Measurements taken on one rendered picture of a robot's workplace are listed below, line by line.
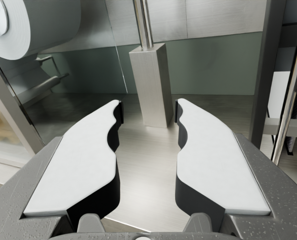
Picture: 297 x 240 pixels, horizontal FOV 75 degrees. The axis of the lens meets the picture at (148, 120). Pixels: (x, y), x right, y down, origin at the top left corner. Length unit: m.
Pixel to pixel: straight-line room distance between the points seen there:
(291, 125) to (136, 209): 0.35
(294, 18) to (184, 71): 0.56
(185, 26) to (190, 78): 0.21
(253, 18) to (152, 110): 0.45
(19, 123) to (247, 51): 0.76
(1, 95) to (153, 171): 0.42
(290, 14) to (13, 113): 0.59
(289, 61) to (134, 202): 0.41
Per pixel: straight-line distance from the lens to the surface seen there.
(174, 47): 0.85
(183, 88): 0.90
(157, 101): 0.64
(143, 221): 0.46
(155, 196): 0.49
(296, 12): 0.37
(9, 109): 0.57
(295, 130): 0.43
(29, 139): 0.61
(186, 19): 0.81
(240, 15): 0.80
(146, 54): 0.59
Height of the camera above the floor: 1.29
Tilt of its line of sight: 32 degrees down
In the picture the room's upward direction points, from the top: 11 degrees counter-clockwise
